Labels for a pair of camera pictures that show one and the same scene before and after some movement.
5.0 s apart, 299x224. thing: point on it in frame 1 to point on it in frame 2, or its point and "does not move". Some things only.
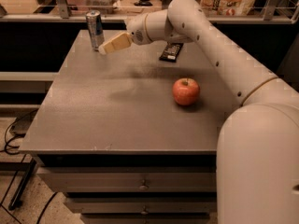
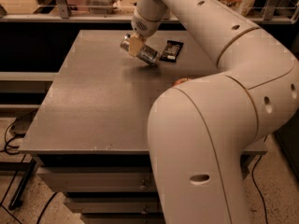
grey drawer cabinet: x=131 y=136 does not move
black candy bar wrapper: x=172 y=52 does not move
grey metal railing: x=65 y=16 does not move
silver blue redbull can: x=96 y=33 to x=146 y=52
